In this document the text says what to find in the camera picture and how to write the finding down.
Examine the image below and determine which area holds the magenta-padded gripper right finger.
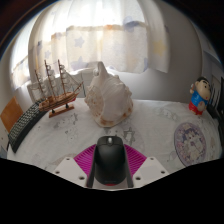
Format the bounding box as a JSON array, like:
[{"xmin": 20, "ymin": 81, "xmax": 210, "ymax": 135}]
[{"xmin": 123, "ymin": 143, "xmax": 169, "ymax": 188}]

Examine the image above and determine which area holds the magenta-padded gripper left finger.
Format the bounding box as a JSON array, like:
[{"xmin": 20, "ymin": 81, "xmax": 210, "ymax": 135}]
[{"xmin": 53, "ymin": 143, "xmax": 98, "ymax": 188}]

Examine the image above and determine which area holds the black computer mouse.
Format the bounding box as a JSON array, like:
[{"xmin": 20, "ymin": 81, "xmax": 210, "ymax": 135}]
[{"xmin": 94, "ymin": 135, "xmax": 129, "ymax": 187}]

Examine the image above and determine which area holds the round purple printed mouse pad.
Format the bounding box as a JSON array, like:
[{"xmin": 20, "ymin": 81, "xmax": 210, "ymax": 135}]
[{"xmin": 173, "ymin": 121, "xmax": 208, "ymax": 167}]

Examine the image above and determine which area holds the white printed tablecloth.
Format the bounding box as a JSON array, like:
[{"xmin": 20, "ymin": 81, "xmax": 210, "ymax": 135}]
[{"xmin": 7, "ymin": 97, "xmax": 224, "ymax": 191}]

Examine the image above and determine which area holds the black computer keyboard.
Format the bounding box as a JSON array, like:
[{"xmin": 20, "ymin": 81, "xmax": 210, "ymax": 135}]
[{"xmin": 7, "ymin": 99, "xmax": 48, "ymax": 154}]

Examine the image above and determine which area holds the wooden model sailing ship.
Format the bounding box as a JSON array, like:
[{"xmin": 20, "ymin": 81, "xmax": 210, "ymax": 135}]
[{"xmin": 34, "ymin": 59, "xmax": 84, "ymax": 118}]

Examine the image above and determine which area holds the large white conch shell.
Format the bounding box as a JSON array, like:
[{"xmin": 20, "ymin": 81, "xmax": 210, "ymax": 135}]
[{"xmin": 84, "ymin": 61, "xmax": 134, "ymax": 128}]

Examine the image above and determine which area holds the orange wooden chair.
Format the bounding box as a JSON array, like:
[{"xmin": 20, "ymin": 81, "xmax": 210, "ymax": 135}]
[{"xmin": 0, "ymin": 96, "xmax": 24, "ymax": 134}]

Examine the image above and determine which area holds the cartoon boy figurine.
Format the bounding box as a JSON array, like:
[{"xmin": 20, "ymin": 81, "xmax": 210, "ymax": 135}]
[{"xmin": 188, "ymin": 76, "xmax": 212, "ymax": 116}]

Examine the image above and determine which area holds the black router with antennas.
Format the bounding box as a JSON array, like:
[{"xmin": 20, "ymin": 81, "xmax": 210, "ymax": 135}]
[{"xmin": 209, "ymin": 75, "xmax": 224, "ymax": 119}]

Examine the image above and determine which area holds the white star-print curtain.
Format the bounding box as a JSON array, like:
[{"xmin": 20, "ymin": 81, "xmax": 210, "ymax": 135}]
[{"xmin": 11, "ymin": 0, "xmax": 171, "ymax": 91}]

